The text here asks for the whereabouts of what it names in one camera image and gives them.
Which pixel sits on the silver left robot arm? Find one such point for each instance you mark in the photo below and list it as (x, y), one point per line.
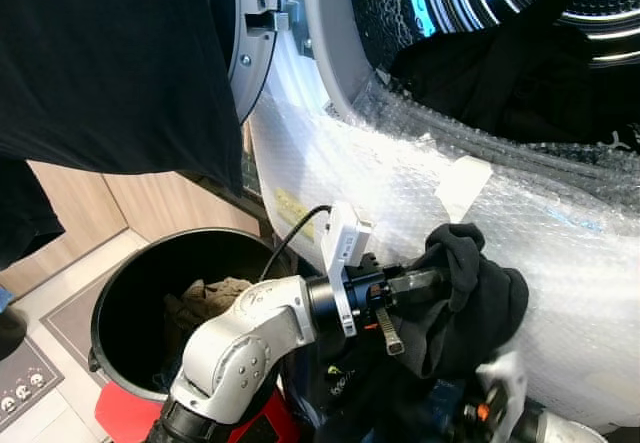
(240, 343)

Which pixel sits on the large black hanging garment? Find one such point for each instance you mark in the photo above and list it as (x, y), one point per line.
(110, 53)

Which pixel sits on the brown crumpled cloth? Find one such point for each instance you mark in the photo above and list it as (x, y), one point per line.
(210, 298)

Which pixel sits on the black soft garment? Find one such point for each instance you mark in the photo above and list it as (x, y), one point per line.
(480, 303)

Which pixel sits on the grey round washer door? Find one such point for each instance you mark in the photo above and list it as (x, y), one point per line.
(255, 43)

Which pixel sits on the light wooden cabinet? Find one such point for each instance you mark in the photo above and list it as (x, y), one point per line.
(150, 208)

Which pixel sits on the small black hanging cloth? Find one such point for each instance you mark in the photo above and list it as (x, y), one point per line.
(25, 213)

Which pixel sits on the black round bucket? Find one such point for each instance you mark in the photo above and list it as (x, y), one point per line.
(135, 303)

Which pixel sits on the bubble-wrapped white washing machine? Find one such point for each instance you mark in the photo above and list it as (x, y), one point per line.
(400, 193)

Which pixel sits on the white tape patch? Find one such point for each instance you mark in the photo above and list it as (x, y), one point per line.
(463, 185)

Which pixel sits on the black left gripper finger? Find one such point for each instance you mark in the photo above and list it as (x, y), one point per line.
(420, 285)

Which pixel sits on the grey panel with knobs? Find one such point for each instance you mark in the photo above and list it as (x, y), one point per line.
(25, 393)

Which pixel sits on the yellow sticker label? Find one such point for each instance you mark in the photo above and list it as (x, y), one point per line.
(292, 213)

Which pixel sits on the grey floor mat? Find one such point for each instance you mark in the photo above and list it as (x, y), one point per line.
(75, 318)

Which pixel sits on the red plastic stool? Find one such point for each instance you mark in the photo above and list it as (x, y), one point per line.
(125, 418)

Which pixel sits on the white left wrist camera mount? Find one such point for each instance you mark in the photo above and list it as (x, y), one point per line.
(347, 243)

